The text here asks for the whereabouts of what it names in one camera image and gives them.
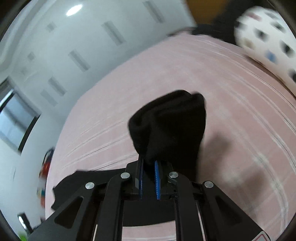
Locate white heart-print pillow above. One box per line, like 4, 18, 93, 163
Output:
234, 6, 295, 94

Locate colourful clutter on floor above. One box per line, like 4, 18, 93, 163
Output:
17, 147, 55, 240

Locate pink plaid bed sheet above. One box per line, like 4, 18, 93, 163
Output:
45, 33, 295, 240

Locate black clothing pile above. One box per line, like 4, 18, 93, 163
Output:
167, 9, 246, 45

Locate window with black frame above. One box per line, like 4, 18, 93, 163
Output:
1, 79, 40, 153

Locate brown wooden headboard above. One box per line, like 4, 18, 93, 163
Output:
186, 0, 229, 24

